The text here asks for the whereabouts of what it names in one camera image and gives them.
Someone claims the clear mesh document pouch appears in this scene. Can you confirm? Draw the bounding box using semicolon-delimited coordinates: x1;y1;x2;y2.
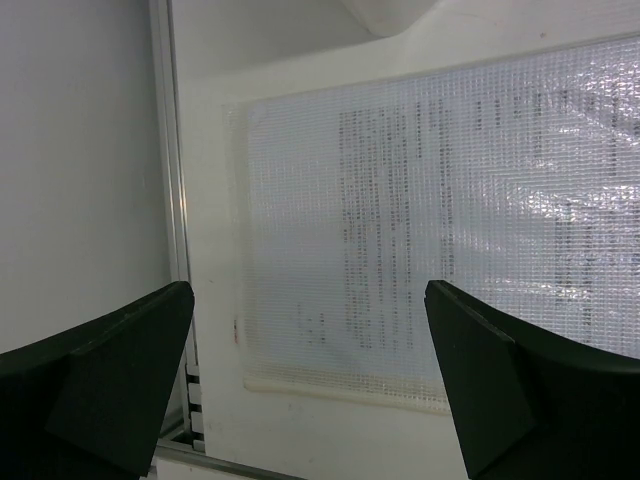
225;37;639;411

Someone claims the aluminium table edge rail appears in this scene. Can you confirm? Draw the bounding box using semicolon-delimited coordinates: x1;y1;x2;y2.
149;1;292;479

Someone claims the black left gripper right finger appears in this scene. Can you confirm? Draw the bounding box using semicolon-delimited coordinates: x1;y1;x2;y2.
424;280;639;479

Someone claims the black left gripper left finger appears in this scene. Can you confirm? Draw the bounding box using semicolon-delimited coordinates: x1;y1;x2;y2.
1;281;194;479

